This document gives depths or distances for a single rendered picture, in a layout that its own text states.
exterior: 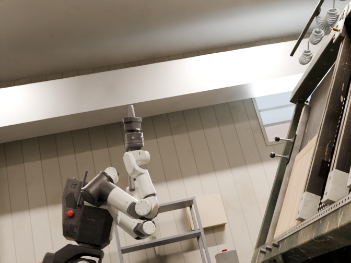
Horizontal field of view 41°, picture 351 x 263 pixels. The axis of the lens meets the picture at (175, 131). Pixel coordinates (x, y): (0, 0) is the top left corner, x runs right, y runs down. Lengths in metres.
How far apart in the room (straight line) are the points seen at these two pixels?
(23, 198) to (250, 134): 3.11
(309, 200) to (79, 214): 1.12
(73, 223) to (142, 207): 0.43
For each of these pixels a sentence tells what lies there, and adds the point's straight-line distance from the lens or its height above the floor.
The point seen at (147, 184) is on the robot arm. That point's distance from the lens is 2.21.
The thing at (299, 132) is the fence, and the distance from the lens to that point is 3.08.
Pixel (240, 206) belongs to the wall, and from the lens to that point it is 6.19.
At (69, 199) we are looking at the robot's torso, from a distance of 2.46.
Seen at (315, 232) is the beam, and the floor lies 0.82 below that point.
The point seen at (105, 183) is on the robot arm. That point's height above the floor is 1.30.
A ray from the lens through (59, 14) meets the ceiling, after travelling 5.70.
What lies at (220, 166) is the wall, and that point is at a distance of 6.29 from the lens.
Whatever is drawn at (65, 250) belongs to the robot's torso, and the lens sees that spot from 2.45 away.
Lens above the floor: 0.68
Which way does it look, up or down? 20 degrees up
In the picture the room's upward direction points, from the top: 14 degrees counter-clockwise
